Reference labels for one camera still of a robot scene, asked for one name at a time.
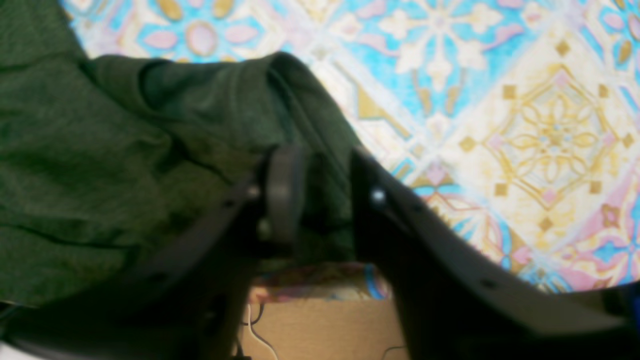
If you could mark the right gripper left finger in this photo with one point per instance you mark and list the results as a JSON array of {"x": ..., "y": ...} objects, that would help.
[{"x": 187, "y": 301}]

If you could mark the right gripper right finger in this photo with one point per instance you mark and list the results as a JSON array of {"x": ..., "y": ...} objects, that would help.
[{"x": 454, "y": 303}]

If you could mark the dark green long-sleeve shirt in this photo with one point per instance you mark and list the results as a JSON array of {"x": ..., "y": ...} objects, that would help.
[{"x": 105, "y": 160}]

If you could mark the colourful patterned tablecloth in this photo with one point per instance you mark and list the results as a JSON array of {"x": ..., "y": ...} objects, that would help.
[{"x": 516, "y": 120}]

